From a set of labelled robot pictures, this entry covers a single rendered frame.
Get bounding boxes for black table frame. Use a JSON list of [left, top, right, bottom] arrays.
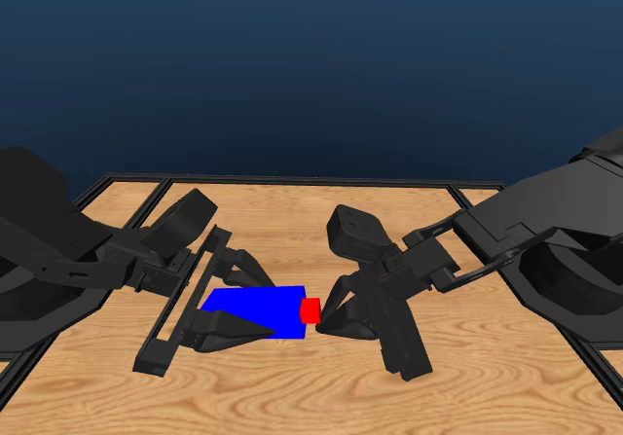
[[0, 171, 623, 407]]

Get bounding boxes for thin red peg bar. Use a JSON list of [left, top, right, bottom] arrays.
[[299, 297, 322, 324]]

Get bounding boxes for blue hollow socket block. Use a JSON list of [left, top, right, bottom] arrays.
[[200, 285, 309, 341]]

